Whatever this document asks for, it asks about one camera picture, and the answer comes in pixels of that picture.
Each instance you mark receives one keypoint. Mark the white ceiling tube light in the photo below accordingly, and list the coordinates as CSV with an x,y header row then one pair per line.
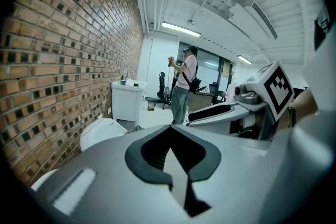
x,y
244,59
181,29

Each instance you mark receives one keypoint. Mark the metal wristwatch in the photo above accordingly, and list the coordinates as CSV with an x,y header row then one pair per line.
x,y
291,116

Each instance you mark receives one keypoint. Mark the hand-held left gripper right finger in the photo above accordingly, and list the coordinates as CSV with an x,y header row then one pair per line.
x,y
236,178

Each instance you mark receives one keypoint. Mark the black office chair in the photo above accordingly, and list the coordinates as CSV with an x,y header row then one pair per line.
x,y
215,89
162,86

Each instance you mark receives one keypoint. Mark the white toilet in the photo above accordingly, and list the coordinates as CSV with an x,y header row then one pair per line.
x,y
102,131

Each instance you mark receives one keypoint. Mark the white ceiling air vent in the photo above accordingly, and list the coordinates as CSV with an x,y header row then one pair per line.
x,y
262,18

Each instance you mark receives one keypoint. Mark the chrome faucet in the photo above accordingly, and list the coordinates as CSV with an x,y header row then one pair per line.
x,y
130,74

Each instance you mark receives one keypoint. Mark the wooden desk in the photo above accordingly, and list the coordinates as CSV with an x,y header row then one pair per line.
x,y
200,101

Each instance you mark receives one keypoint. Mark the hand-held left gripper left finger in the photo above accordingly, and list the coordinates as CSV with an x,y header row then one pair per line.
x,y
105,191

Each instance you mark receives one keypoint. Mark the white sink cabinet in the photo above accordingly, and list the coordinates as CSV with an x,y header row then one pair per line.
x,y
126,102

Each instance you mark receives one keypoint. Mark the person's right forearm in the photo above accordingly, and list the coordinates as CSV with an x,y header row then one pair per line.
x,y
304,105

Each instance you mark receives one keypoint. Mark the glass jar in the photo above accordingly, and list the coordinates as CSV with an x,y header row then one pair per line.
x,y
151,106

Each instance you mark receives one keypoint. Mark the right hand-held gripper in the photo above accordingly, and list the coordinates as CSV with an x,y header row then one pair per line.
x,y
278,86

